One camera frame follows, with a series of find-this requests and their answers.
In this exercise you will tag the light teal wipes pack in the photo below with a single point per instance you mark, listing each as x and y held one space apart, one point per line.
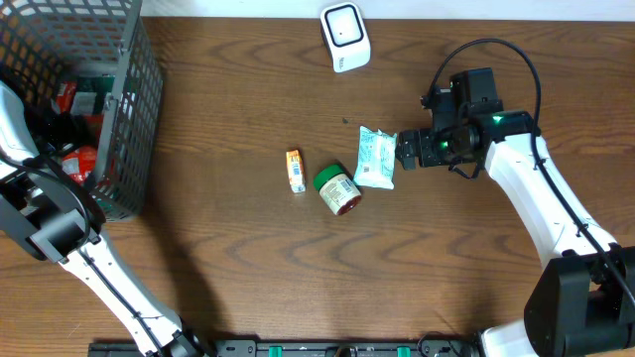
376 159

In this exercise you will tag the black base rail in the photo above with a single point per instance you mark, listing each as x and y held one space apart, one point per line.
429 346

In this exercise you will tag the red snack packet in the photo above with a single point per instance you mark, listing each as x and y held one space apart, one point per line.
80 162

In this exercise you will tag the green lid jar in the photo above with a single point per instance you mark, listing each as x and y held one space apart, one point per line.
336 189

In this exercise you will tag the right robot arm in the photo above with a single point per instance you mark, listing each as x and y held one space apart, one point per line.
577 307

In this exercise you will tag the white barcode scanner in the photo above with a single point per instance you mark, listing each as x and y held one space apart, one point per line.
345 36

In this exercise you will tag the grey plastic mesh basket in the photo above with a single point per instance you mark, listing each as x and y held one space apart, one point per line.
44 43

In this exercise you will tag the small orange white carton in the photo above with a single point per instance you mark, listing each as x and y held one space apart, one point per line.
295 170

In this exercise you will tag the green white packet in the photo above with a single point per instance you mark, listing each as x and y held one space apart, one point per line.
90 95

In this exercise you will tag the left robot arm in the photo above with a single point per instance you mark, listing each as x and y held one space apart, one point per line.
53 219

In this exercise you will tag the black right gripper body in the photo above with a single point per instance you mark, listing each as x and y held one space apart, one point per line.
436 147

